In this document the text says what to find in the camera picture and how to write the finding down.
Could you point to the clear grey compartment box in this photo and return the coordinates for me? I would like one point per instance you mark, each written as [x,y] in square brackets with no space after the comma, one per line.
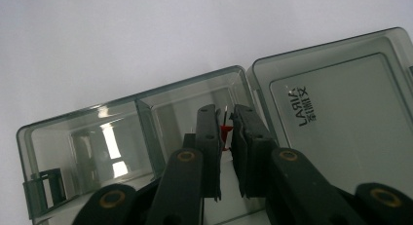
[341,121]

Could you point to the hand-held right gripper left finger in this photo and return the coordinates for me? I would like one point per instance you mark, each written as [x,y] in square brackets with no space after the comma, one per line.
[207,147]

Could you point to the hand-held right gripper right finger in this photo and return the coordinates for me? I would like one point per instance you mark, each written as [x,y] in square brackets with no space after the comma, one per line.
[256,160]

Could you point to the red pushpin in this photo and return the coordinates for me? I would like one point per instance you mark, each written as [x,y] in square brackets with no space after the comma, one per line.
[226,131]

